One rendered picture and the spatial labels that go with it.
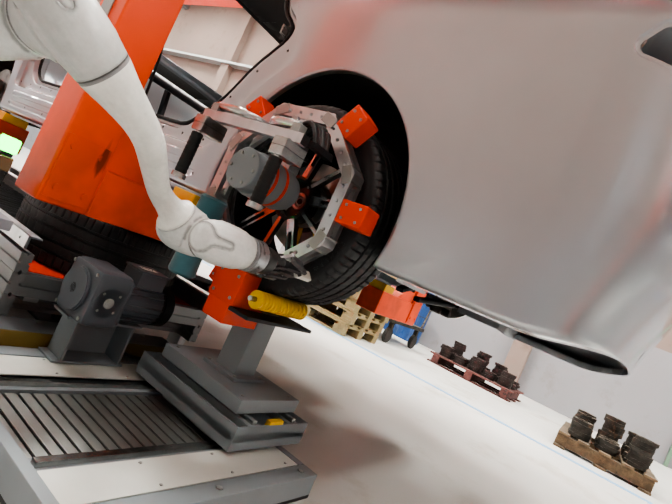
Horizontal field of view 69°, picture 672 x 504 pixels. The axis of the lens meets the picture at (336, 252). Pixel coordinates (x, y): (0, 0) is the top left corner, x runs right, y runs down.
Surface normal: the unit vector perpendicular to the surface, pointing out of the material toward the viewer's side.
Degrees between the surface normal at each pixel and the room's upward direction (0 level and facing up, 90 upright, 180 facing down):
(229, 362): 90
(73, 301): 90
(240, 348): 90
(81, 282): 90
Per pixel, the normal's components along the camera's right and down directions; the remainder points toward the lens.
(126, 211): 0.76, 0.33
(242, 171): -0.50, -0.25
